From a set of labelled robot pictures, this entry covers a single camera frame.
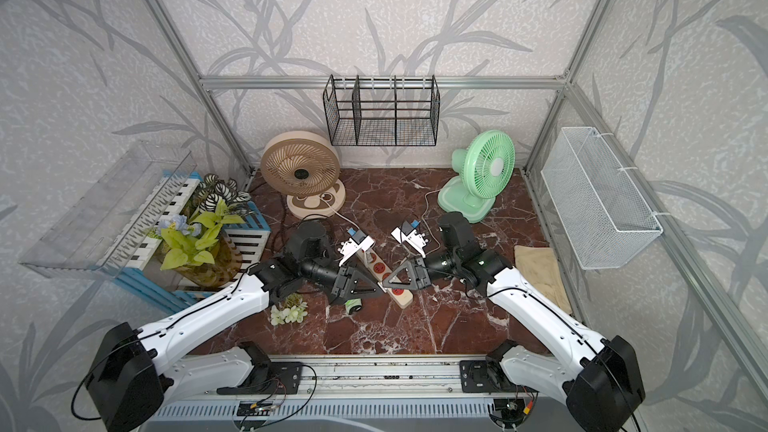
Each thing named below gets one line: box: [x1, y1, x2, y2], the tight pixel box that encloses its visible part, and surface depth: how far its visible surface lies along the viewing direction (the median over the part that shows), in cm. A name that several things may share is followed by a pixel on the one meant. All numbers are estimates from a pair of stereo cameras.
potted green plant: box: [153, 174, 251, 286], surface depth 77 cm
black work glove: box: [344, 298, 363, 315], surface depth 86 cm
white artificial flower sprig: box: [270, 294, 308, 326], surface depth 84 cm
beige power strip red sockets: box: [357, 248, 413, 309], surface depth 86 cm
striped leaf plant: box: [195, 173, 252, 215], surface depth 81 cm
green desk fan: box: [438, 130, 516, 223], surface depth 91 cm
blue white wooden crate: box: [92, 170, 271, 313], surface depth 75 cm
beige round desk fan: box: [260, 130, 346, 219], surface depth 91 cm
